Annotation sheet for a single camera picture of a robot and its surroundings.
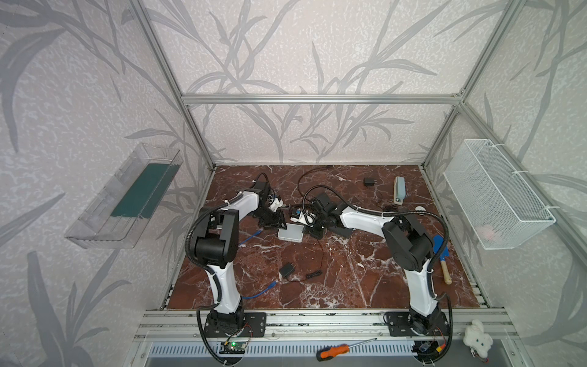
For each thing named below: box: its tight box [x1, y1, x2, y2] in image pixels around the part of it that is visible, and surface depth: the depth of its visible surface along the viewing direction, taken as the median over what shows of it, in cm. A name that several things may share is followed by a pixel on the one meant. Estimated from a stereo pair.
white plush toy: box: [463, 318, 493, 358], surface depth 70 cm
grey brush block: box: [393, 175, 406, 205], surface depth 107 cm
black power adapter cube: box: [279, 262, 296, 278], surface depth 86 cm
